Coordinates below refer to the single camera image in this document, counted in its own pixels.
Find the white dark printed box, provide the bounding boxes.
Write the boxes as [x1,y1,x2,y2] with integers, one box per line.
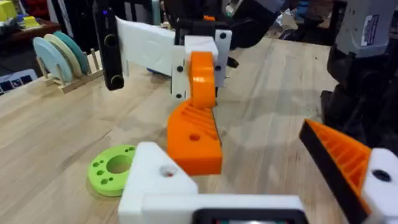
[0,68,39,96]

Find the white orange left gripper right finger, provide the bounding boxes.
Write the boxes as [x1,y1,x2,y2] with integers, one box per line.
[298,119,398,224]

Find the green disc with holes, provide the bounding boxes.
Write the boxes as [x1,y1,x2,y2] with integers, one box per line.
[87,144,137,198]

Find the light blue plate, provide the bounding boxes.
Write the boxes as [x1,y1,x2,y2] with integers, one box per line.
[32,36,74,84]

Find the teal plate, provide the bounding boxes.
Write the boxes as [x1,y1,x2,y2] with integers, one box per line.
[52,30,91,75]

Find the bare white left gripper left finger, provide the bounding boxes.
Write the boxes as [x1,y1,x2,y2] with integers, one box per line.
[118,141,199,224]

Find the wooden peg plate rack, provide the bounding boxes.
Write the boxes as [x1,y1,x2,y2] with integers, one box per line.
[35,48,104,95]

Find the yellow toy blocks on board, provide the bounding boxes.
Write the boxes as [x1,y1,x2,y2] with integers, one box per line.
[0,0,41,31]

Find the orange ribbed wedge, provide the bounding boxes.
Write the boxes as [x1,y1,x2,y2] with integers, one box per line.
[166,98,223,177]

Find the cream plate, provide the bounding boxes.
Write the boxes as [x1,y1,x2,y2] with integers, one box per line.
[43,33,83,78]

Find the finger of the white orange right gripper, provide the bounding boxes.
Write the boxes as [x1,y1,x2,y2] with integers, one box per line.
[170,35,220,110]
[214,29,233,88]

